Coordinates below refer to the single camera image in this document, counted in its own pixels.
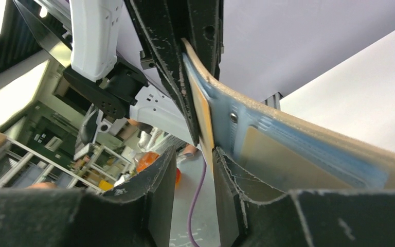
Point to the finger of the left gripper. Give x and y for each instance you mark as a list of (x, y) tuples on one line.
[(206, 32), (155, 26)]

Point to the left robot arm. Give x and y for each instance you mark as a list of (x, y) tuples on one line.
[(143, 60)]

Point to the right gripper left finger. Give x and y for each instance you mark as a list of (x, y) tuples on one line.
[(136, 213)]

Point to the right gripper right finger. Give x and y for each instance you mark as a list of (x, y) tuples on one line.
[(252, 213)]

